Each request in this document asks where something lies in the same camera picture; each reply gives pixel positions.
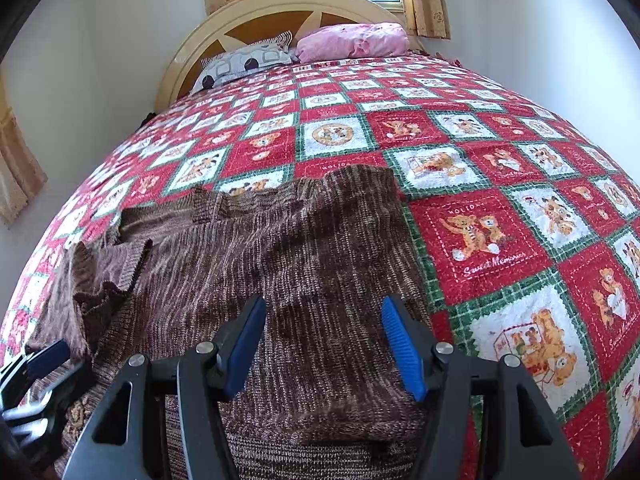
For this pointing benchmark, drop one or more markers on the cream wooden headboard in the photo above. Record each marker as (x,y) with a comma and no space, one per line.
(200,40)

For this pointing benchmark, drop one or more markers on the dark cloth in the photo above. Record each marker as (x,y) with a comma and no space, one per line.
(148,119)

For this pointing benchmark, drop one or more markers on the pink pillow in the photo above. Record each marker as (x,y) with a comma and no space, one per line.
(340,42)

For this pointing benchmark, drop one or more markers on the brown knit sweater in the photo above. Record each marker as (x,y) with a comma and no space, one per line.
(300,260)

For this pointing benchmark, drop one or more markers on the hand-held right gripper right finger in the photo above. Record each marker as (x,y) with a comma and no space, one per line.
(402,347)

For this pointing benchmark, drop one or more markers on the red bear printed blanket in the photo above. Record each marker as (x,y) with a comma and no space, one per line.
(500,160)

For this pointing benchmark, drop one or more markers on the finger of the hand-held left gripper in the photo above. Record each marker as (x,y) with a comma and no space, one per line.
(65,385)
(47,355)

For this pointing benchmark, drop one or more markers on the grey patterned pillow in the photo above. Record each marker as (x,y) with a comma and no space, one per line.
(235,62)

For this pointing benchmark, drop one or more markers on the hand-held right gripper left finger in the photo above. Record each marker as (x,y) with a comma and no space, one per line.
(245,347)

